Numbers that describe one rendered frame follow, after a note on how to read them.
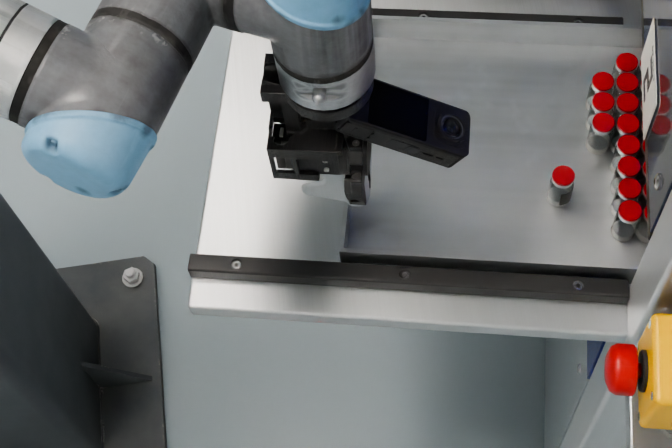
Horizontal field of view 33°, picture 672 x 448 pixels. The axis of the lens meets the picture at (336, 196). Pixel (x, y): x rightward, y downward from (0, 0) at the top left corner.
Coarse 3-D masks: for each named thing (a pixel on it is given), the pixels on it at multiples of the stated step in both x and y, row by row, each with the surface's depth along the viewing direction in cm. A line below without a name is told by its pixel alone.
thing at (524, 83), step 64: (384, 64) 116; (448, 64) 115; (512, 64) 115; (576, 64) 114; (512, 128) 112; (576, 128) 111; (384, 192) 109; (448, 192) 109; (512, 192) 108; (576, 192) 108; (384, 256) 103; (448, 256) 102; (512, 256) 105; (576, 256) 105; (640, 256) 105
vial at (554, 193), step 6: (552, 180) 104; (552, 186) 105; (558, 186) 104; (564, 186) 104; (570, 186) 104; (552, 192) 105; (558, 192) 105; (564, 192) 105; (552, 198) 106; (558, 198) 106; (552, 204) 107; (558, 204) 107; (564, 204) 107
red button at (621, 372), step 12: (612, 348) 88; (624, 348) 88; (636, 348) 88; (612, 360) 87; (624, 360) 87; (636, 360) 87; (612, 372) 87; (624, 372) 86; (636, 372) 86; (612, 384) 87; (624, 384) 87; (636, 384) 87
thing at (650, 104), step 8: (648, 40) 98; (648, 48) 98; (648, 56) 97; (648, 64) 97; (648, 72) 97; (656, 80) 93; (656, 88) 93; (648, 96) 96; (656, 96) 93; (648, 104) 96; (656, 104) 92; (648, 112) 96; (648, 120) 96; (648, 128) 96
